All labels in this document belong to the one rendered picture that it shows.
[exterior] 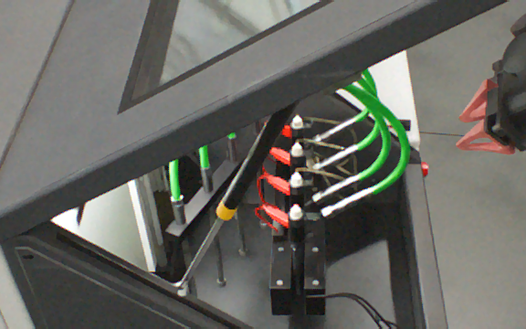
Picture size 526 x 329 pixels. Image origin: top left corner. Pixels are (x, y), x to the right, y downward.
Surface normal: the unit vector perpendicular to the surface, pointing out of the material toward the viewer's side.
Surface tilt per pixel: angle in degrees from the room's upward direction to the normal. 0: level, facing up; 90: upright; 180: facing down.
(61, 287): 90
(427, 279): 0
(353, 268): 0
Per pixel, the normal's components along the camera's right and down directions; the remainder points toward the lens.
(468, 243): -0.05, -0.74
